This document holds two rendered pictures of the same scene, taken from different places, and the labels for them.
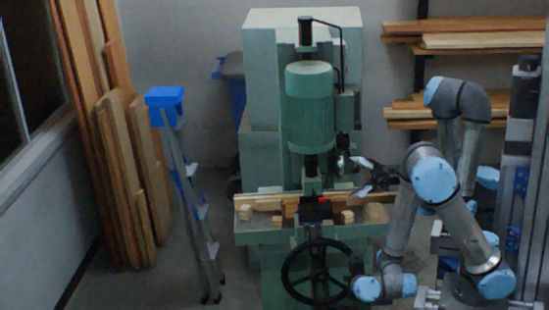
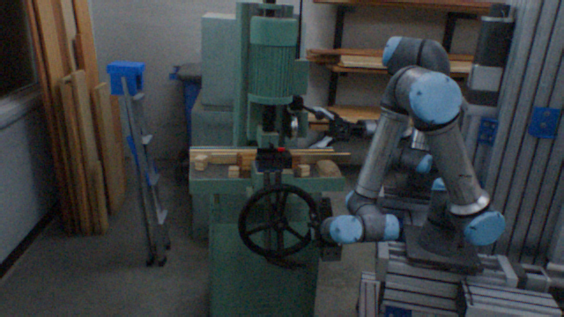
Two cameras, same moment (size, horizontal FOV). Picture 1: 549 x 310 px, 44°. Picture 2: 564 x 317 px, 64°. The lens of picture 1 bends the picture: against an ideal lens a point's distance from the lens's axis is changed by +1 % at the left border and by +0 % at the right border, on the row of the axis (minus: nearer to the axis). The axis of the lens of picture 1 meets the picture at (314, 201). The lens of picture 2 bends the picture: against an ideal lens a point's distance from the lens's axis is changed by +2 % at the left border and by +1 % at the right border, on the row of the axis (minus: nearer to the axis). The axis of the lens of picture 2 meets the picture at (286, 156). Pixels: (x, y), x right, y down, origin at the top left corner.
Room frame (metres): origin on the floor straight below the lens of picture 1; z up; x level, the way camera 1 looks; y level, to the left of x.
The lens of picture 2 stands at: (0.66, 0.16, 1.56)
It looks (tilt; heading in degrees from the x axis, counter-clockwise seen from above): 20 degrees down; 352
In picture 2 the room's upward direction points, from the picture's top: 4 degrees clockwise
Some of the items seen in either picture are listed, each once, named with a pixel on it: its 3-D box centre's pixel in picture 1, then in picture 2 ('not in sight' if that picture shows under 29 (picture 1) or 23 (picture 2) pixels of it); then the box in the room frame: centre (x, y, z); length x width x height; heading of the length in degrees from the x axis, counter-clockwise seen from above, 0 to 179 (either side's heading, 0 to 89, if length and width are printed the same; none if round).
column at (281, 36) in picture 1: (304, 120); (259, 86); (2.66, 0.03, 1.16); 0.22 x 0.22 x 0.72; 4
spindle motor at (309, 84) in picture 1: (310, 107); (271, 60); (2.37, 0.01, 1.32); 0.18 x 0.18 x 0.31
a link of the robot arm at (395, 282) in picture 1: (396, 283); (374, 225); (1.74, -0.25, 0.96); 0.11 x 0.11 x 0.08; 4
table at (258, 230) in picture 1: (312, 227); (267, 180); (2.26, 0.01, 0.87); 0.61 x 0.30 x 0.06; 94
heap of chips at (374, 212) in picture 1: (374, 209); (327, 165); (2.30, -0.23, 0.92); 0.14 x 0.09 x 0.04; 4
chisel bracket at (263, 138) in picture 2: (312, 183); (267, 139); (2.39, 0.01, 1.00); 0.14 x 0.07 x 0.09; 4
